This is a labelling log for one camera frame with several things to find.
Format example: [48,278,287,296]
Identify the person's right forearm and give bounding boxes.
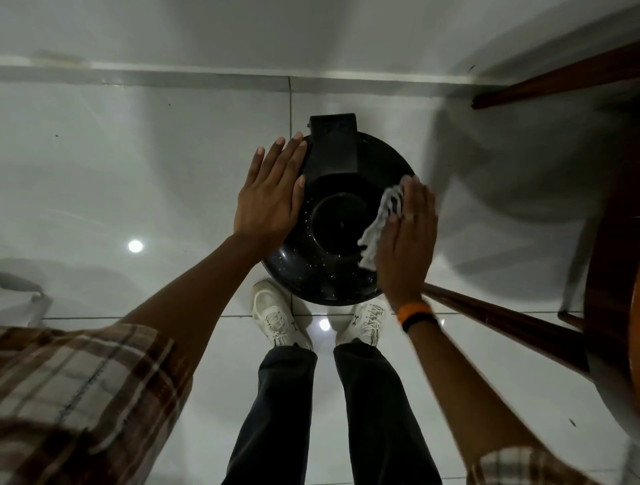
[404,317,548,463]

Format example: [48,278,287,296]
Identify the white sneaker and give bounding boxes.
[250,280,314,351]
[335,298,392,348]

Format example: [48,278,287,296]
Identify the person's left hand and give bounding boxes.
[233,132,309,245]

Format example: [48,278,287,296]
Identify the white right sneaker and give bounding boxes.
[335,298,392,348]

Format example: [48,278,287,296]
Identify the white cleaning cloth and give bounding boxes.
[357,184,407,271]

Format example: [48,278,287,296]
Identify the brown plaid shirt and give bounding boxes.
[0,324,601,485]

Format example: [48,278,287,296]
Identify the dark trousers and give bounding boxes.
[222,344,444,485]

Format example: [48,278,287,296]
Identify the brown wooden table leg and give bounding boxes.
[470,40,640,111]
[556,310,587,331]
[421,282,594,381]

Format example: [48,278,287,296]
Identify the round brown wooden table top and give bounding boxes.
[582,160,640,443]

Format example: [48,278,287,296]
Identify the white left sneaker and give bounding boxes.
[250,280,314,351]

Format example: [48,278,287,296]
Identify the orange and black wristband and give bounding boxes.
[397,301,439,333]

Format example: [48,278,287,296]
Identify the person's left forearm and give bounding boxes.
[119,234,275,400]

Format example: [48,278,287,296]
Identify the person's right hand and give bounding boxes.
[374,175,439,314]

